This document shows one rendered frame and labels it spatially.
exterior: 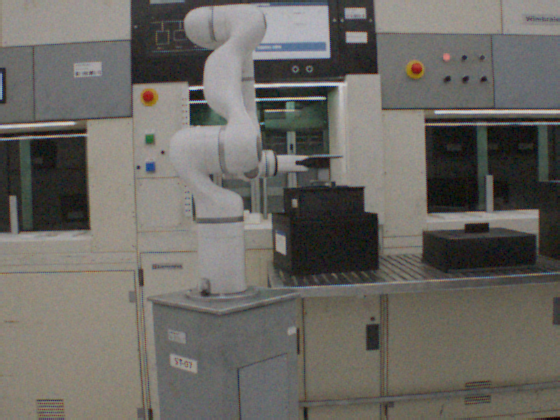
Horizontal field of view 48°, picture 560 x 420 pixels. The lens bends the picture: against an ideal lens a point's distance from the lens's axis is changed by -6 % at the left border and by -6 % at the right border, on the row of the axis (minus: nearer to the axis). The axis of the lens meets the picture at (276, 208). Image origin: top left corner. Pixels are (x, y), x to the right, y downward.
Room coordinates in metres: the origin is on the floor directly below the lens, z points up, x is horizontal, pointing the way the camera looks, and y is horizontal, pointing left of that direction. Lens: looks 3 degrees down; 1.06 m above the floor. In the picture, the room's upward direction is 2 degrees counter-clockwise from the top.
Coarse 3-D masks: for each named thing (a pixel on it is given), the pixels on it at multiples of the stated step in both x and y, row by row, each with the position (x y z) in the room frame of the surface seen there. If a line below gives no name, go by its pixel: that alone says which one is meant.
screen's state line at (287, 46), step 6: (288, 42) 2.35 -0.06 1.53; (294, 42) 2.35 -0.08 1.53; (300, 42) 2.35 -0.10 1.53; (306, 42) 2.36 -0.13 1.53; (312, 42) 2.36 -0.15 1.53; (318, 42) 2.36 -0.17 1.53; (324, 42) 2.36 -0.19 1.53; (258, 48) 2.35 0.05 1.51; (264, 48) 2.35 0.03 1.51; (270, 48) 2.35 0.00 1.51; (276, 48) 2.35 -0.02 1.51; (282, 48) 2.35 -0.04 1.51; (288, 48) 2.35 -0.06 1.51; (294, 48) 2.35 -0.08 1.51; (300, 48) 2.35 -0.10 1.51; (306, 48) 2.36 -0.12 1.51; (312, 48) 2.36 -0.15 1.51; (318, 48) 2.36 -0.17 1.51; (324, 48) 2.36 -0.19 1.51
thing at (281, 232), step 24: (336, 216) 1.95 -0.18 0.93; (360, 216) 1.97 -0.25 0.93; (288, 240) 1.95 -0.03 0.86; (312, 240) 1.94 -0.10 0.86; (336, 240) 1.95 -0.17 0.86; (360, 240) 1.97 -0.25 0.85; (288, 264) 1.96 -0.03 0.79; (312, 264) 1.93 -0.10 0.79; (336, 264) 1.95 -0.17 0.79; (360, 264) 1.97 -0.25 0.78
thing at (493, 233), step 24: (432, 240) 2.01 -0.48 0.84; (456, 240) 1.85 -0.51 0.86; (480, 240) 1.86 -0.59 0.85; (504, 240) 1.86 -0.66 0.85; (528, 240) 1.87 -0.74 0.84; (432, 264) 2.00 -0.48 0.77; (456, 264) 1.85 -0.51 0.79; (480, 264) 1.86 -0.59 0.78; (504, 264) 1.86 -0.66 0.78; (528, 264) 1.87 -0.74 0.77
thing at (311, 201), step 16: (320, 176) 2.07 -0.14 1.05; (288, 192) 2.10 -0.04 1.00; (304, 192) 1.96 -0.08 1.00; (320, 192) 1.97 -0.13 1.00; (336, 192) 1.98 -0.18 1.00; (352, 192) 1.99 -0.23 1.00; (288, 208) 2.10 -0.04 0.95; (304, 208) 1.96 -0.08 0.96; (320, 208) 1.97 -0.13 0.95; (336, 208) 1.98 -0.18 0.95; (352, 208) 1.99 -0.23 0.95
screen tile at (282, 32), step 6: (264, 12) 2.35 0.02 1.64; (270, 12) 2.35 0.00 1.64; (276, 12) 2.35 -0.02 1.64; (270, 18) 2.35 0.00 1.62; (276, 18) 2.35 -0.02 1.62; (282, 18) 2.35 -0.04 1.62; (282, 24) 2.35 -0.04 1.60; (270, 30) 2.35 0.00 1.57; (276, 30) 2.35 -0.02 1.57; (282, 30) 2.35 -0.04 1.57; (264, 36) 2.35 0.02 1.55; (270, 36) 2.35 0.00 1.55; (276, 36) 2.35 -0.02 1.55; (282, 36) 2.35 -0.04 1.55; (288, 36) 2.35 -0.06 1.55
